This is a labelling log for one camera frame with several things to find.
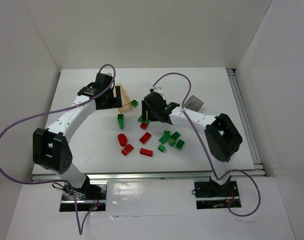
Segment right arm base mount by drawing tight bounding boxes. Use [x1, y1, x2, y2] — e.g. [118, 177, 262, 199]
[191, 180, 242, 210]

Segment smoky grey container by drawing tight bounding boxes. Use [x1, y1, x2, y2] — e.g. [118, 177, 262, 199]
[184, 95, 204, 112]

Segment red long flat brick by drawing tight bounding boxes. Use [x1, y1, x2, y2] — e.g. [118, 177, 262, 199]
[139, 148, 153, 157]

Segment aluminium rail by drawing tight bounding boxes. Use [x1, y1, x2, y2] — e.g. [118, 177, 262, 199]
[31, 169, 266, 182]
[226, 68, 266, 176]

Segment aluminium rail right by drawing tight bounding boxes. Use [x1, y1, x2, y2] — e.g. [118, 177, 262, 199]
[226, 68, 266, 176]

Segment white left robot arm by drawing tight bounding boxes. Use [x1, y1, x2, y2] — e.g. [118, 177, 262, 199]
[33, 72, 122, 190]

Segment green square brick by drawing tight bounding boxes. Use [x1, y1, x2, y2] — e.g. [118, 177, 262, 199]
[175, 139, 185, 151]

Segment green yellow printed brick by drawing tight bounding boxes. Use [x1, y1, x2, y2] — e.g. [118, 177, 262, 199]
[168, 139, 176, 147]

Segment long green sloped brick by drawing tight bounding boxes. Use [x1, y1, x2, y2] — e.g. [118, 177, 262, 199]
[117, 113, 124, 130]

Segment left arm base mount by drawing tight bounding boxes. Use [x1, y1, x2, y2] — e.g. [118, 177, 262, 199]
[52, 182, 107, 213]

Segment small green brick bottom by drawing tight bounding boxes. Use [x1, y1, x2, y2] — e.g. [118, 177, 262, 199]
[158, 144, 166, 153]

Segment red rounded brick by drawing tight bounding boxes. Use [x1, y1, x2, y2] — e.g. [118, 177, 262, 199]
[117, 133, 128, 147]

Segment aluminium rail front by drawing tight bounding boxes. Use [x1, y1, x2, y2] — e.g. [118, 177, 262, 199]
[31, 169, 266, 182]

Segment small red brick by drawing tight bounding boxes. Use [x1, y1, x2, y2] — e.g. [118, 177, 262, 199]
[140, 122, 148, 130]

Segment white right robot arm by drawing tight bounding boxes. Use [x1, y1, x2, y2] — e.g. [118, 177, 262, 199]
[142, 91, 243, 195]

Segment red square brick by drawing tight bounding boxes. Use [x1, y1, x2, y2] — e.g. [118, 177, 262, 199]
[139, 132, 151, 144]

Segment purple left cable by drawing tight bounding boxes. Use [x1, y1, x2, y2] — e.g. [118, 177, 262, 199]
[0, 64, 116, 236]

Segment small green brick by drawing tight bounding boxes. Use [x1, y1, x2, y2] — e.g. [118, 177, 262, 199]
[131, 100, 138, 107]
[158, 144, 166, 153]

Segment small green brick near orange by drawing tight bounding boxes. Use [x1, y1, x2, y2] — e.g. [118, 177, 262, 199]
[131, 100, 138, 107]

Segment red sloped brick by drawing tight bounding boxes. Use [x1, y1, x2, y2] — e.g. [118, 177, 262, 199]
[121, 144, 134, 157]

